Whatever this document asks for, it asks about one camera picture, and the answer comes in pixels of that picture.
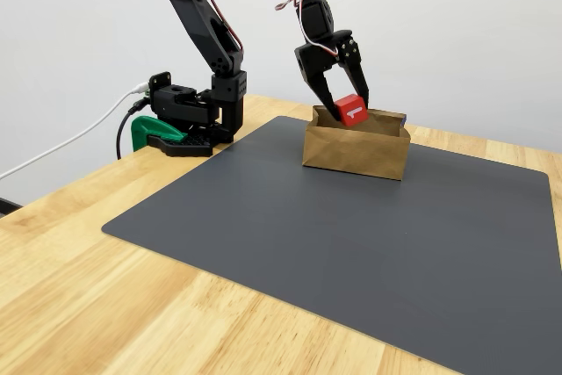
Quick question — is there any black controller board mount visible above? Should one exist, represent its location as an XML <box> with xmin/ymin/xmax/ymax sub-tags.
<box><xmin>148</xmin><ymin>70</ymin><xmax>172</xmax><ymax>99</ymax></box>

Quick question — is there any green table clamp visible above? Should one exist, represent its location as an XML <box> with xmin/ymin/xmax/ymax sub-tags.
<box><xmin>131</xmin><ymin>115</ymin><xmax>189</xmax><ymax>152</ymax></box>

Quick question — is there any grey rubber mat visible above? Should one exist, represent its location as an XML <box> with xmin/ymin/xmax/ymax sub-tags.
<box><xmin>100</xmin><ymin>115</ymin><xmax>562</xmax><ymax>375</ymax></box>

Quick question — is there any black cable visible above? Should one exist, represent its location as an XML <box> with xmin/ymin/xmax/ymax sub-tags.
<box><xmin>115</xmin><ymin>97</ymin><xmax>153</xmax><ymax>161</ymax></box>

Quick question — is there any white cable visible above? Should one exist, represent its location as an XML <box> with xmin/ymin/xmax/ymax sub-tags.
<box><xmin>0</xmin><ymin>83</ymin><xmax>150</xmax><ymax>181</ymax></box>

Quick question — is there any red cube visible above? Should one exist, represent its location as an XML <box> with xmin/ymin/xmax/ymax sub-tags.
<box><xmin>334</xmin><ymin>93</ymin><xmax>370</xmax><ymax>127</ymax></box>

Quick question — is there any brown paper bag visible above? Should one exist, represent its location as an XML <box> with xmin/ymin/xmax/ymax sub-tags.
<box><xmin>301</xmin><ymin>105</ymin><xmax>412</xmax><ymax>182</ymax></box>

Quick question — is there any dark object behind table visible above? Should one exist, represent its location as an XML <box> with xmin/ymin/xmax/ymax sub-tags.
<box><xmin>0</xmin><ymin>197</ymin><xmax>23</xmax><ymax>218</ymax></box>

